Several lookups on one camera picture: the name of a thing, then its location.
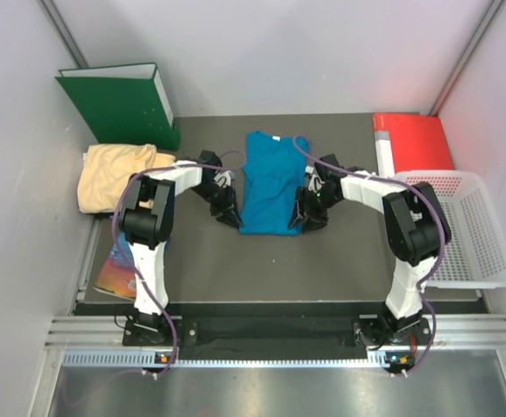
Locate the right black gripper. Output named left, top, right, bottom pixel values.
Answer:
left=289, top=187, right=343, bottom=235

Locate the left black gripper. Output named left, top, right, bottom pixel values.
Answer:
left=190, top=182, right=243, bottom=228

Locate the blue t shirt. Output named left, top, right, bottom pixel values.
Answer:
left=240, top=131, right=310, bottom=237

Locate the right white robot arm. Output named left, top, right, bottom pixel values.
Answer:
left=289, top=154, right=451, bottom=350

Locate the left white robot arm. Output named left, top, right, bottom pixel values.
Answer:
left=112, top=150, right=243, bottom=347

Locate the red folder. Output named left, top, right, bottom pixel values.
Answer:
left=372, top=113, right=454, bottom=177

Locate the colourful book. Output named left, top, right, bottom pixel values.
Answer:
left=93, top=233, right=136, bottom=301

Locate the folded cream t shirt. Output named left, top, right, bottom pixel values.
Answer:
left=77, top=144, right=176, bottom=215

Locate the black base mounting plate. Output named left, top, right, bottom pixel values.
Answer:
left=123, top=315, right=430, bottom=353

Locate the white plastic basket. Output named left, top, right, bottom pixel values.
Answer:
left=395, top=170, right=506, bottom=289

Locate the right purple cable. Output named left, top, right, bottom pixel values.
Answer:
left=292, top=134, right=452, bottom=377

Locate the purple cable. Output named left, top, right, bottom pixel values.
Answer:
left=111, top=149, right=250, bottom=379
left=292, top=134, right=452, bottom=377

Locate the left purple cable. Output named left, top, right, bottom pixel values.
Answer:
left=111, top=149, right=250, bottom=379

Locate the green ring binder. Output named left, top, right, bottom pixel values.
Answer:
left=56, top=63, right=181, bottom=151

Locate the aluminium rail frame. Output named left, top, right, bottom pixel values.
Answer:
left=45, top=314, right=506, bottom=350

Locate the white slotted cable duct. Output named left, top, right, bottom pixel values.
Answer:
left=61, top=349, right=415, bottom=368

